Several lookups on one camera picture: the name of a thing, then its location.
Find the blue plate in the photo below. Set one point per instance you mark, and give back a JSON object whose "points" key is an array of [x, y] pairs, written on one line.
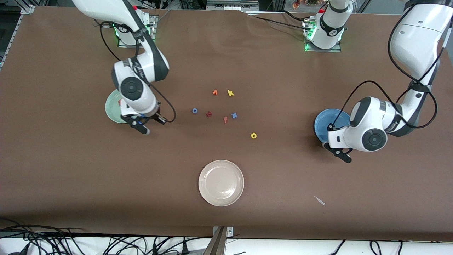
{"points": [[325, 122]]}

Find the aluminium frame profile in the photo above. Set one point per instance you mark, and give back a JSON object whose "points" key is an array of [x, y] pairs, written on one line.
{"points": [[14, 32]]}

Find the aluminium frame rail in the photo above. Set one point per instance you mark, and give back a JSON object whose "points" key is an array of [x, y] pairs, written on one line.
{"points": [[231, 4]]}

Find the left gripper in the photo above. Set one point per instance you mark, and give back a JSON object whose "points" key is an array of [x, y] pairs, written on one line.
{"points": [[328, 128]]}

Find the light green plate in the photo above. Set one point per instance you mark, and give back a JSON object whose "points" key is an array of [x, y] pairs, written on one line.
{"points": [[111, 108]]}

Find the beige plate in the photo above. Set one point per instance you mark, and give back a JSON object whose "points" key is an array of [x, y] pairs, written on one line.
{"points": [[221, 183]]}

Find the brown table cover sheet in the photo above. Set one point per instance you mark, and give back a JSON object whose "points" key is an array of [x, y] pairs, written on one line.
{"points": [[70, 170]]}

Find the small orange object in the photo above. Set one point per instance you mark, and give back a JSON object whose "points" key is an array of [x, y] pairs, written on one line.
{"points": [[296, 4]]}

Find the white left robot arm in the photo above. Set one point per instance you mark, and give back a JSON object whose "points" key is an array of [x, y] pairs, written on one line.
{"points": [[414, 39]]}

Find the grey metal beam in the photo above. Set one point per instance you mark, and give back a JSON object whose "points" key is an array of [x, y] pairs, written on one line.
{"points": [[216, 246]]}

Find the white tape scrap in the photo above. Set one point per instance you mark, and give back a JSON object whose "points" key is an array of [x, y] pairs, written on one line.
{"points": [[319, 200]]}

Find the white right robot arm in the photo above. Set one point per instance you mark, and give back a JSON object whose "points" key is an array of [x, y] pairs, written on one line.
{"points": [[139, 97]]}

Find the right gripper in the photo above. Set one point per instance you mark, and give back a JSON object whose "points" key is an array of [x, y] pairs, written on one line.
{"points": [[158, 118]]}

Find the silver metal bracket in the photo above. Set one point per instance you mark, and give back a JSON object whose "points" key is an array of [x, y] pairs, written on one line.
{"points": [[229, 231]]}

